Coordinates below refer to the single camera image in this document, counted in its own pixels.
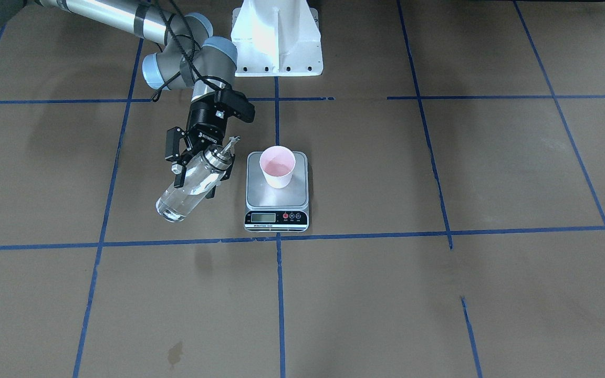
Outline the silver digital kitchen scale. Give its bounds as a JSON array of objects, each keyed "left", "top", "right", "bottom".
[{"left": 243, "top": 151, "right": 310, "bottom": 233}]

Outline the brown paper table cover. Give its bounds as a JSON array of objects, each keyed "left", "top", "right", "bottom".
[{"left": 0, "top": 1, "right": 605, "bottom": 377}]

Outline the clear glass sauce bottle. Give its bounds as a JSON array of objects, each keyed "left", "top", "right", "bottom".
[{"left": 156, "top": 135, "right": 242, "bottom": 223}]

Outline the pink plastic cup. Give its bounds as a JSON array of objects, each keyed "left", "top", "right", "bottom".
[{"left": 259, "top": 145, "right": 296, "bottom": 189}]

